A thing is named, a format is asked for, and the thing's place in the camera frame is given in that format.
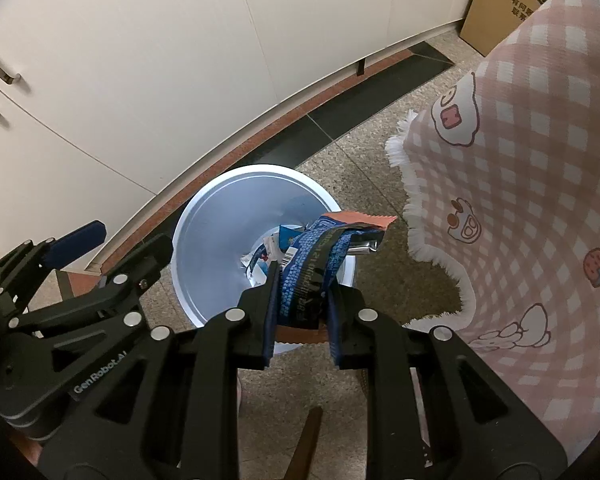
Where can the white trash bin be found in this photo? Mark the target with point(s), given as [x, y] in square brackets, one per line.
[220, 220]

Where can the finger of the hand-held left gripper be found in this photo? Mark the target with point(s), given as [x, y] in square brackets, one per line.
[80, 240]
[145, 265]

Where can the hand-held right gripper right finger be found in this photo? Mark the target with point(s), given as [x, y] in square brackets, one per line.
[334, 330]

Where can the dark snack wrapper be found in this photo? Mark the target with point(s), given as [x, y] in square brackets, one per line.
[305, 270]

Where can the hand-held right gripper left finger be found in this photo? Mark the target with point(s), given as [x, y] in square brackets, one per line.
[269, 312]

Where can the white cabinet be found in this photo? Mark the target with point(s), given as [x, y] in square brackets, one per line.
[130, 85]

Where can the white crumpled wrapper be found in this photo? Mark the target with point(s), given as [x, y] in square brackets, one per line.
[257, 262]

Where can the pink checked tablecloth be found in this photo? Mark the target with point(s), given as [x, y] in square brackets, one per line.
[520, 160]

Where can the brown cardboard box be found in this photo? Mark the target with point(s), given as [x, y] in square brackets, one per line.
[500, 15]

